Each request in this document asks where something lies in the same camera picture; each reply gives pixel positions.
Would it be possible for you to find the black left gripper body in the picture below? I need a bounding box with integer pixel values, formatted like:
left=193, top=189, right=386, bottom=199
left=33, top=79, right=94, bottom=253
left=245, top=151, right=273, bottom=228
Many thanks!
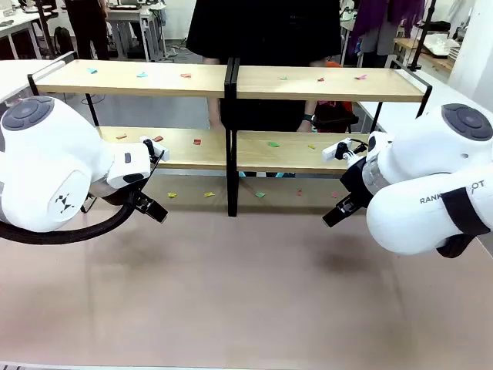
left=132, top=190, right=156, bottom=214

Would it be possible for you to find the person's black shirt torso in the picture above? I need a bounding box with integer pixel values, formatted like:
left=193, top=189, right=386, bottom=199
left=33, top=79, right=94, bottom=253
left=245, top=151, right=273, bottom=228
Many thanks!
left=186, top=0, right=344, bottom=133

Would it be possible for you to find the grey background desk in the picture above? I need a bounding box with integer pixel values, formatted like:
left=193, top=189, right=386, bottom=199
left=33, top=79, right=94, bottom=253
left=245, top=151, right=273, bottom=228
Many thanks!
left=106, top=0, right=169, bottom=59

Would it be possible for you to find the black right arm cable sleeve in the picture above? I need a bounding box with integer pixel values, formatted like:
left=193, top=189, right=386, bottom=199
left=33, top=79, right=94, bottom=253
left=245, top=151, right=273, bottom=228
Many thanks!
left=437, top=187, right=492, bottom=260

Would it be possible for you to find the black arm cable sleeve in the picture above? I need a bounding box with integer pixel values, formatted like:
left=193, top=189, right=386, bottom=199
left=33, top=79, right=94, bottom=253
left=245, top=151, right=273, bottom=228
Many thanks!
left=0, top=180, right=146, bottom=246
left=437, top=187, right=492, bottom=260

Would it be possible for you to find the background person in black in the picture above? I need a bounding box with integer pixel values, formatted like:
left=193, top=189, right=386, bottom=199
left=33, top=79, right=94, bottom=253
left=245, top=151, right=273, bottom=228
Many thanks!
left=63, top=0, right=111, bottom=61

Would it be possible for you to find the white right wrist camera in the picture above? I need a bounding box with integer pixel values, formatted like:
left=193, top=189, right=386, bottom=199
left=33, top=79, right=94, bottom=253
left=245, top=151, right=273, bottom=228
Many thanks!
left=322, top=137, right=354, bottom=160

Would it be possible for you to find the person's left forearm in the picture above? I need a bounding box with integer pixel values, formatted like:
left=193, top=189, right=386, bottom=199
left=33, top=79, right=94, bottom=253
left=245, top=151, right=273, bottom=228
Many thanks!
left=299, top=58, right=328, bottom=125

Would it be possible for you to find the black backpack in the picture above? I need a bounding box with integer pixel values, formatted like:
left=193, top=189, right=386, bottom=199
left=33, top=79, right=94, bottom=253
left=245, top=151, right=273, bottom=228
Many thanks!
left=52, top=25, right=75, bottom=55

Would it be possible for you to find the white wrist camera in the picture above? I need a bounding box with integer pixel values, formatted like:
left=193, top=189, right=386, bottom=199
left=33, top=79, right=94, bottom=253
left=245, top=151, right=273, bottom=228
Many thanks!
left=322, top=137, right=354, bottom=160
left=139, top=135, right=170, bottom=156

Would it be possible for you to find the black stand pole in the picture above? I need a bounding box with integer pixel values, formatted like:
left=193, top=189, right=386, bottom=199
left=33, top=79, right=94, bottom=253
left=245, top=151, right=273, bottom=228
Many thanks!
left=407, top=0, right=440, bottom=72

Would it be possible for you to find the wood shelf unit, black frame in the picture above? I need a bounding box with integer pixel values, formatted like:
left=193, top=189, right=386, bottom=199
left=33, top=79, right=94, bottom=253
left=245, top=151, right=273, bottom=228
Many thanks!
left=230, top=57, right=433, bottom=217
left=27, top=57, right=235, bottom=217

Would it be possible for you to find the black left arm cable sleeve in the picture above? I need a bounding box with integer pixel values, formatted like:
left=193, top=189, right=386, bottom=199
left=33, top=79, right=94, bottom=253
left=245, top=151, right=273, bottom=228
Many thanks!
left=0, top=180, right=146, bottom=246

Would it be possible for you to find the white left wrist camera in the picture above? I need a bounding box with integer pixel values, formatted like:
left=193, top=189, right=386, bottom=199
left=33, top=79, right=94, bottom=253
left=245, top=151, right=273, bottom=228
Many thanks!
left=139, top=135, right=170, bottom=156

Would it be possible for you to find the wooden workbench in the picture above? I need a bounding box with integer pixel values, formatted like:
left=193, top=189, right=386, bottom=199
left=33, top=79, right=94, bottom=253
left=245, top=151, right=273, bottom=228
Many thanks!
left=394, top=38, right=455, bottom=72

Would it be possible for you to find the purple garment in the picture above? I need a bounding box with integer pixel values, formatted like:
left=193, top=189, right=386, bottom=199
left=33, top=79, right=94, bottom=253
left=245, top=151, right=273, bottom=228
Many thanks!
left=348, top=0, right=424, bottom=55

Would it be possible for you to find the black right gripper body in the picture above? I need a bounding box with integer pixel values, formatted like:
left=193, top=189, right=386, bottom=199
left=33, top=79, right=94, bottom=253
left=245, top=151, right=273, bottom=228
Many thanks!
left=340, top=156, right=373, bottom=211

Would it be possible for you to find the white side table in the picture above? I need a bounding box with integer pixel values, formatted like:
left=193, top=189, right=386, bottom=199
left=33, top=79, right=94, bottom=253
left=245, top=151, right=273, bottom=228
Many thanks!
left=0, top=59, right=74, bottom=103
left=360, top=100, right=428, bottom=134

